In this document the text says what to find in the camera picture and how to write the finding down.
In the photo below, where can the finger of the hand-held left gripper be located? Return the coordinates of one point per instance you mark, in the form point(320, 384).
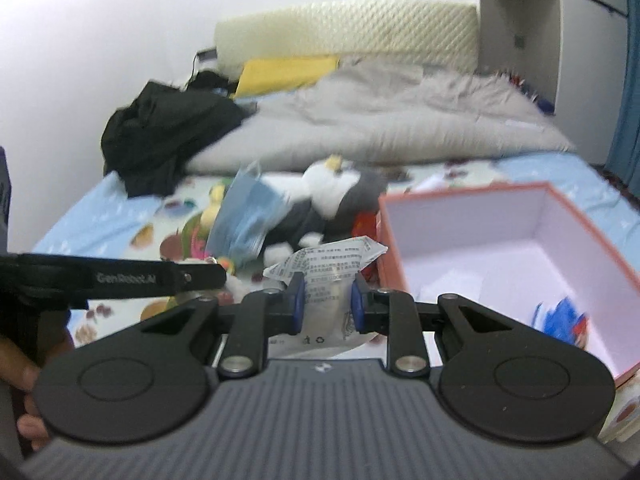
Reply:
point(125, 278)

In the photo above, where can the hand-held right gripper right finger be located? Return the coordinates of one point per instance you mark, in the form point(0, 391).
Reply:
point(357, 306)

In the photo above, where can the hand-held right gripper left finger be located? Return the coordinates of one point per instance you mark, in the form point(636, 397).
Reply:
point(297, 306)

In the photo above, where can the clear printed plastic packet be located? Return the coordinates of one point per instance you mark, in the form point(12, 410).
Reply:
point(330, 260)

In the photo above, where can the pink cardboard box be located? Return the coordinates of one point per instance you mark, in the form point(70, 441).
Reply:
point(450, 230)

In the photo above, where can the person's left hand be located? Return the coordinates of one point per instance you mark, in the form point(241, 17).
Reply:
point(22, 380)

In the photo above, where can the fruit printed bed sheet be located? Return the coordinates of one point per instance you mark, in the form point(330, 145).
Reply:
point(100, 210)

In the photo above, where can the red foil packet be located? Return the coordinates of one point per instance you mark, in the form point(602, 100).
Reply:
point(367, 222)

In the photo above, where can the blue plastic packet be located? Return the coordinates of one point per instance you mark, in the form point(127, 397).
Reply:
point(245, 210)

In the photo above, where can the grey and white plush toy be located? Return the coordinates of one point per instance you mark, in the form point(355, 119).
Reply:
point(325, 185)

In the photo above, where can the black clothing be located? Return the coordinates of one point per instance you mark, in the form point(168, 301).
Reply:
point(160, 130)

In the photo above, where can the blue and red small item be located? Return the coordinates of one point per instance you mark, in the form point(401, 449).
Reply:
point(562, 320)

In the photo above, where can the yellow pillow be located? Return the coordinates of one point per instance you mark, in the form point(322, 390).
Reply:
point(285, 75)

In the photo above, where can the cream quilted headboard cushion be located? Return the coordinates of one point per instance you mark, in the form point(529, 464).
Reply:
point(350, 30)

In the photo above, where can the hanging clothes on rack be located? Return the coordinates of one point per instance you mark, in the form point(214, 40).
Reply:
point(627, 135)

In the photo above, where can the white wardrobe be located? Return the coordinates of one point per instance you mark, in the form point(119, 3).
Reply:
point(575, 60)

